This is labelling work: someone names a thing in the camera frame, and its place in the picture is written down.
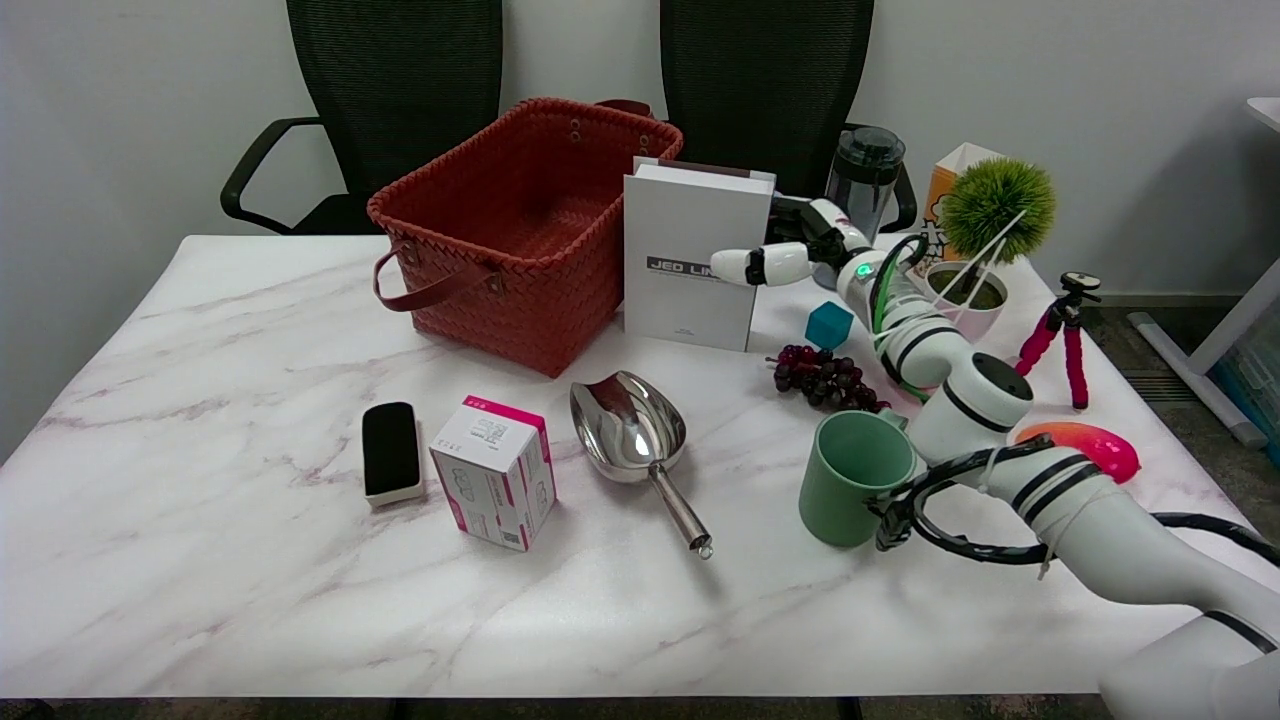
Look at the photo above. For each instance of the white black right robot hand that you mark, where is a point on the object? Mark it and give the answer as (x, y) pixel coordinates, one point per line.
(775, 265)

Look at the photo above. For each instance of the white and black box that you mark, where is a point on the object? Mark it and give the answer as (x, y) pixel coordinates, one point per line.
(690, 230)

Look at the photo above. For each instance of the pink flexible tripod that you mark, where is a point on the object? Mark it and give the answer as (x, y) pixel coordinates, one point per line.
(1075, 350)

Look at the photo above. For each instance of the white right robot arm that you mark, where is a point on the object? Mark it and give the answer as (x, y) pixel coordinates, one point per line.
(1130, 540)

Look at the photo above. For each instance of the teal cube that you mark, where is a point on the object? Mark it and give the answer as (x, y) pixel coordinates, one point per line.
(829, 325)

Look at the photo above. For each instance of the purple grape bunch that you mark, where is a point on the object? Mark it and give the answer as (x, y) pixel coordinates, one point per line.
(825, 378)

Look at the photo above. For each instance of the orange white carton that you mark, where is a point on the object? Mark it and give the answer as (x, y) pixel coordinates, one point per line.
(945, 180)

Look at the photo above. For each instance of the black mesh office chair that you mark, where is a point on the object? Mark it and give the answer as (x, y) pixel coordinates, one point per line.
(760, 70)
(400, 90)

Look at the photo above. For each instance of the white zip tie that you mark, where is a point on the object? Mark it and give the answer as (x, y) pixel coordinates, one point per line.
(980, 272)
(985, 250)

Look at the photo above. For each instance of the shiny metal scoop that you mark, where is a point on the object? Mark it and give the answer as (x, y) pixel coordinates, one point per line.
(625, 425)

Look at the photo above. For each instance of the green plastic mug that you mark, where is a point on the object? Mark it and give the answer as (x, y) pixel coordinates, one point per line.
(850, 480)

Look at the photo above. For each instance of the green ball plant white pot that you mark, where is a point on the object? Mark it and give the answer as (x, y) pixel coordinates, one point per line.
(995, 205)

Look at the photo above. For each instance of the red woven basket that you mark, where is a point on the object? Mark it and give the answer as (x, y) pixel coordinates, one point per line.
(520, 250)

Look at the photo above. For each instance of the pink white carton box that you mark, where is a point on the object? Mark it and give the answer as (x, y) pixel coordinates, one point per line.
(490, 470)

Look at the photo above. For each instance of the orange red mango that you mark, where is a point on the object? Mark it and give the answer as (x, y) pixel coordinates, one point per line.
(1095, 450)

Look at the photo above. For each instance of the black whiteboard eraser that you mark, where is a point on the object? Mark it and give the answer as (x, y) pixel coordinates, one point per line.
(390, 450)

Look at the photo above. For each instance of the white desk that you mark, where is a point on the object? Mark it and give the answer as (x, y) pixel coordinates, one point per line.
(1200, 390)

